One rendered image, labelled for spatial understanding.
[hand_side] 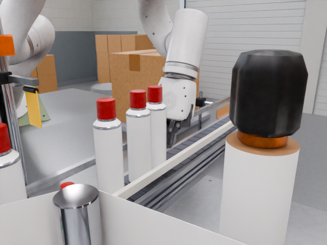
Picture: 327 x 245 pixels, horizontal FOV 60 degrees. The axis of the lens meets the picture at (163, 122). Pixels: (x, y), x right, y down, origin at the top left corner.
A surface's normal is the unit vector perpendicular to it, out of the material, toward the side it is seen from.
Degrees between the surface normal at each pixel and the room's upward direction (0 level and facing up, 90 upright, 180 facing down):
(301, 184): 0
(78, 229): 90
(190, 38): 75
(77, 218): 90
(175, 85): 66
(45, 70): 90
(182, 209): 0
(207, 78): 90
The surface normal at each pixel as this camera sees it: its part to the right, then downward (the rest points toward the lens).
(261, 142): -0.32, 0.29
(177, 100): -0.49, -0.09
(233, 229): -0.73, 0.21
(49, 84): 0.79, 0.18
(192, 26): 0.07, 0.04
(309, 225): 0.00, -0.95
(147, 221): -0.52, 0.26
